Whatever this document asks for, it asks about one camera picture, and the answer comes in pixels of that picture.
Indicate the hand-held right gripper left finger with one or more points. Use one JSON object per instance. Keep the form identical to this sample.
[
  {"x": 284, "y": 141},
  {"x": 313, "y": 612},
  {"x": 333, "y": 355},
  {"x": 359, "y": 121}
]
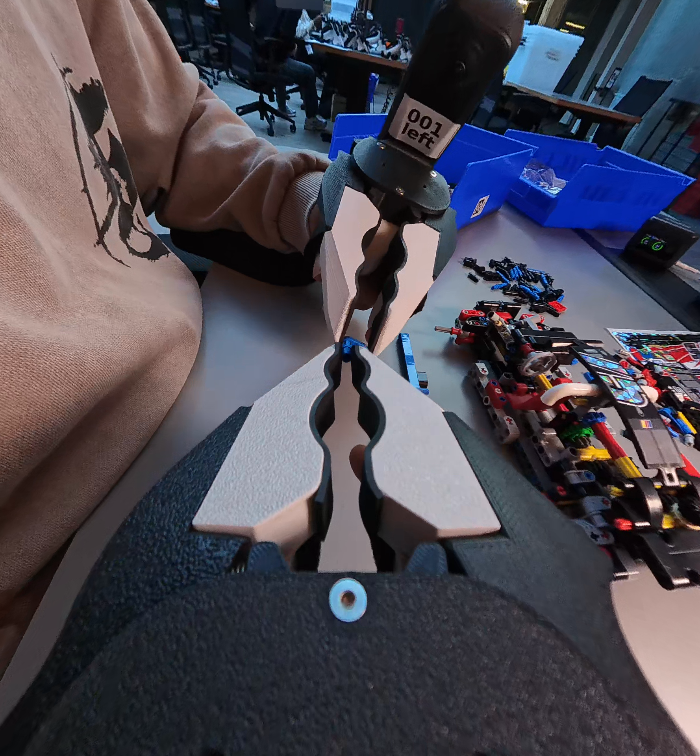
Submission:
[{"x": 261, "y": 472}]

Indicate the clear bag of lego parts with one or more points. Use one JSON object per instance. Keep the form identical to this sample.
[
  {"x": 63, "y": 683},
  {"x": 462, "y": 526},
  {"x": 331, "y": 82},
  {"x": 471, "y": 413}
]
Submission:
[{"x": 542, "y": 176}]

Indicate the person's right hand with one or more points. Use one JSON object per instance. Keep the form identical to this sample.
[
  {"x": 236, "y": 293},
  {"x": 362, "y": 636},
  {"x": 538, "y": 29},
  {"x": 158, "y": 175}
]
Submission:
[{"x": 357, "y": 462}]

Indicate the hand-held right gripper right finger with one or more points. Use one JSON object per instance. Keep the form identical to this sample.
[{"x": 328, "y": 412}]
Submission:
[{"x": 427, "y": 472}]

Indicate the blue storage bin with tag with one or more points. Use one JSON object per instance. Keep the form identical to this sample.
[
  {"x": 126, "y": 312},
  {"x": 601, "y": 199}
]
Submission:
[{"x": 492, "y": 177}]

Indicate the person's left hand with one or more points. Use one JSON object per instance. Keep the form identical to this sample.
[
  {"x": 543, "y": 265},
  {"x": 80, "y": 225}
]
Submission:
[{"x": 382, "y": 260}]

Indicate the person's left forearm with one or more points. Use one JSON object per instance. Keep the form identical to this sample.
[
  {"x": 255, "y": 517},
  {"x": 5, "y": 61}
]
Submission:
[{"x": 238, "y": 177}]

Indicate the small black curved lego piece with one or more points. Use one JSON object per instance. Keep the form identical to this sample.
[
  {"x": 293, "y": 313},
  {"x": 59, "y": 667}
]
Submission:
[{"x": 423, "y": 379}]

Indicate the blue lego connector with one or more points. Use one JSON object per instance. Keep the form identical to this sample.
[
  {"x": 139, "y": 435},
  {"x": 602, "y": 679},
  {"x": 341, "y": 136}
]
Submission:
[{"x": 356, "y": 343}]

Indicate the black device with green display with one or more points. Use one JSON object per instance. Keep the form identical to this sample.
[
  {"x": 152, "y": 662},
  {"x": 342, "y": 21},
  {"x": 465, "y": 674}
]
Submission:
[{"x": 660, "y": 243}]

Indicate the shiny sticker sheet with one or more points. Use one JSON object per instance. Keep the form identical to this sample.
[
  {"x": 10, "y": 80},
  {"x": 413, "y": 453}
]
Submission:
[{"x": 680, "y": 348}]

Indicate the row of black office chairs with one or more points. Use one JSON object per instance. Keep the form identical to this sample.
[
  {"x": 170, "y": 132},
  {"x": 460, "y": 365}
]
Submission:
[{"x": 220, "y": 53}]

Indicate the wooden workbench with parts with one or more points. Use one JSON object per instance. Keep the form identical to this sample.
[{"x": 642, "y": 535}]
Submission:
[{"x": 356, "y": 50}]

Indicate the long blue lego beam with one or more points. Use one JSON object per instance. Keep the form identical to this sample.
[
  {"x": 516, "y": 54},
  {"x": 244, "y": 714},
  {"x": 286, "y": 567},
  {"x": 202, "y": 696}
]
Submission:
[{"x": 410, "y": 360}]

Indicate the long wooden desk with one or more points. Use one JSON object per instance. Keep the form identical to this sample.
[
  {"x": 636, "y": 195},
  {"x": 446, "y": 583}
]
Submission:
[{"x": 574, "y": 105}]

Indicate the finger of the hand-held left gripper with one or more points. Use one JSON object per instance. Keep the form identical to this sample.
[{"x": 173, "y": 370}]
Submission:
[
  {"x": 418, "y": 266},
  {"x": 341, "y": 254}
]

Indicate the pile of black blue pins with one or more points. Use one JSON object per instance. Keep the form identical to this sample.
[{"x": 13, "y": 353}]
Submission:
[{"x": 521, "y": 283}]

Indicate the black mesh office chair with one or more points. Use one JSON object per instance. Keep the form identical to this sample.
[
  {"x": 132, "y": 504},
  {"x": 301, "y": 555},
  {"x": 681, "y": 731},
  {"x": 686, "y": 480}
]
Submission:
[{"x": 639, "y": 106}]

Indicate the partly built lego car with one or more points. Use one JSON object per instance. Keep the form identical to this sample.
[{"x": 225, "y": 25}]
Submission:
[{"x": 592, "y": 443}]

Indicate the white plastic storage box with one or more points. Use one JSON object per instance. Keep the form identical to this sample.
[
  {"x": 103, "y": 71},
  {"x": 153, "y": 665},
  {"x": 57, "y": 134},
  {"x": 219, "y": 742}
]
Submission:
[{"x": 548, "y": 56}]

